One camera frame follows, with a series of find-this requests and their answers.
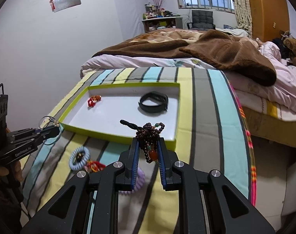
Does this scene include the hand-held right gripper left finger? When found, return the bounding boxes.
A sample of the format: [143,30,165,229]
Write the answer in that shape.
[21,137,141,234]

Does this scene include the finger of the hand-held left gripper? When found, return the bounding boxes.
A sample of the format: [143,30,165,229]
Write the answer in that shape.
[8,126,60,140]
[15,129,61,148]

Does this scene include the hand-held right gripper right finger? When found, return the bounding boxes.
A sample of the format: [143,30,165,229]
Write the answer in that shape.
[158,138,276,234]

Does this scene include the purple spiral hair tie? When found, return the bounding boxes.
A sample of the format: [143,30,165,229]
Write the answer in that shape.
[119,169,146,196]

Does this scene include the grey beaded hair tie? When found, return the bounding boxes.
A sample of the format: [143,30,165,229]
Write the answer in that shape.
[38,116,62,146]

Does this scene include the dark bead bracelet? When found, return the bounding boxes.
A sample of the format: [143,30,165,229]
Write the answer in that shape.
[120,119,166,164]

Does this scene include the blue spiral hair tie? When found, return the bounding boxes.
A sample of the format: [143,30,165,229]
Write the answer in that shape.
[69,147,90,170]

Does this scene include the red knotted bracelet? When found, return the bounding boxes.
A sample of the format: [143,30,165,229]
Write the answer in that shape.
[83,160,106,175]

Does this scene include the green cardboard tray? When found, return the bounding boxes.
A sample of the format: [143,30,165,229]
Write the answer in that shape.
[58,82,180,145]

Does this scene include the person's left forearm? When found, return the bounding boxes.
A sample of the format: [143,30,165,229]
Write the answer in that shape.
[0,179,25,234]

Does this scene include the person's left hand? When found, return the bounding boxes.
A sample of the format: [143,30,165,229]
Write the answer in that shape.
[0,161,24,183]

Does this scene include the striped bed sheet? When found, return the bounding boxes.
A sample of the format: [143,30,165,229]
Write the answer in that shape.
[16,67,257,234]

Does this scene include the black smart band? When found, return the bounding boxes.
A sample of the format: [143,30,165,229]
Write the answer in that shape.
[138,91,169,113]

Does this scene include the brown blanket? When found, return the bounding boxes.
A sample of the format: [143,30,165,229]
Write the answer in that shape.
[92,28,277,87]

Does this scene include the pale pink quilt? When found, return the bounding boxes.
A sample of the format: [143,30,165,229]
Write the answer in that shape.
[81,40,296,123]

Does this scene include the white desk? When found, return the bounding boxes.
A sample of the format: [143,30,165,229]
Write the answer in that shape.
[141,17,183,33]

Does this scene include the group of bottles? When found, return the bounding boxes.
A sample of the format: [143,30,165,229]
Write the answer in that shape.
[142,2,173,20]

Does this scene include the black chair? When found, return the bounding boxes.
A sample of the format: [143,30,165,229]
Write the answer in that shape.
[187,10,216,31]

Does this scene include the black cloth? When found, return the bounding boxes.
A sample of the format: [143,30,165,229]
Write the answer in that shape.
[271,38,289,59]

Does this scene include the barred window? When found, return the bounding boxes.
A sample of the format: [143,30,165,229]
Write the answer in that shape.
[176,0,236,14]

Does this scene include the patterned curtain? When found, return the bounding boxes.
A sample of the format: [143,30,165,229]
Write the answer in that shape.
[229,0,253,38]

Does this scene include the brown teddy bear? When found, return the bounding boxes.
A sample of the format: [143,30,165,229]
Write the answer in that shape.
[283,38,296,68]

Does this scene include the wooden wardrobe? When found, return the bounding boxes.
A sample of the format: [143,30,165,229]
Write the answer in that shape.
[245,0,291,40]

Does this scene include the red bead bracelet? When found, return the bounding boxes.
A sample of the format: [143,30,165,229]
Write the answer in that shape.
[87,96,102,108]

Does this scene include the wooden bed frame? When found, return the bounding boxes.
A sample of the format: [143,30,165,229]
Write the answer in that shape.
[243,106,296,150]

